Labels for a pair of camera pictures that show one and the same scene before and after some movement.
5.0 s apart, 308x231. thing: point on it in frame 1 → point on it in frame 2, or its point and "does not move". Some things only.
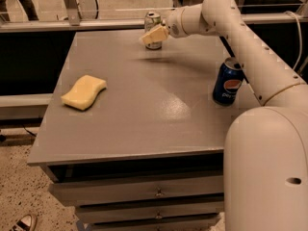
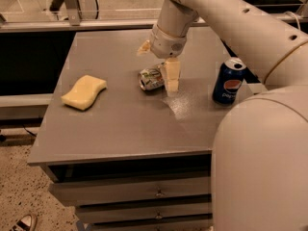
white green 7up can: (152, 20) → (150, 80)
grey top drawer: (109, 191) does not move
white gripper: (173, 23) → (166, 44)
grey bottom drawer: (196, 224) does not move
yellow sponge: (84, 93) does not move
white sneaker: (27, 222) does not move
